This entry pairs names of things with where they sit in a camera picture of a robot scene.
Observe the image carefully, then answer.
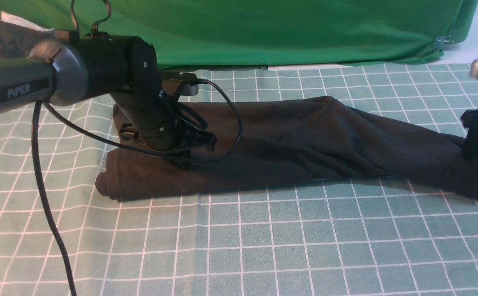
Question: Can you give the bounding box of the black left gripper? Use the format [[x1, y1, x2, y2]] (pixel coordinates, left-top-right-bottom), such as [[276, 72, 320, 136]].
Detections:
[[111, 90, 216, 152]]

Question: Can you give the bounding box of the dark gray long-sleeved shirt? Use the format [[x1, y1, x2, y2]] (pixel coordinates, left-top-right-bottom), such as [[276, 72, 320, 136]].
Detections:
[[95, 96, 478, 201]]

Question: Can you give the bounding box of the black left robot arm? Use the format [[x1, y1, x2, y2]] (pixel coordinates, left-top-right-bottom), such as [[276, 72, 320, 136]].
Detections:
[[0, 35, 216, 154]]

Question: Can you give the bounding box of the green backdrop cloth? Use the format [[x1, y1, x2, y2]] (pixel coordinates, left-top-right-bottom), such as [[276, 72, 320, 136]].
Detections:
[[0, 0, 478, 69]]

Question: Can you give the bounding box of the metal binder clip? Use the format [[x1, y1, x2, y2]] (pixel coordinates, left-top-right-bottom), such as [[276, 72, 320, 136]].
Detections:
[[433, 35, 455, 51]]

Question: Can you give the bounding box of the green checkered tablecloth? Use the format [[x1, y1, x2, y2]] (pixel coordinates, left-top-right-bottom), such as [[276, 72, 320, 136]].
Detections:
[[0, 62, 478, 296]]

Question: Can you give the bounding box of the crumpled dark gray garment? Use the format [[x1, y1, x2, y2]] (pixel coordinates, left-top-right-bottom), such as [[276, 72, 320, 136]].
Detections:
[[0, 21, 55, 60]]

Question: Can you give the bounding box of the white cloth in pile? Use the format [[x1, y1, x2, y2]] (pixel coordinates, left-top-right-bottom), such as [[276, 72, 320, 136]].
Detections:
[[0, 11, 54, 32]]

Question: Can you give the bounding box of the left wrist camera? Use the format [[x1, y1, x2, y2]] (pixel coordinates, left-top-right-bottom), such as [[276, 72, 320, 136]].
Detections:
[[160, 71, 199, 96]]

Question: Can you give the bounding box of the black left camera cable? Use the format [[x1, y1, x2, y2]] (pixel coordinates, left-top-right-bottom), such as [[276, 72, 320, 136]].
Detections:
[[31, 0, 244, 296]]

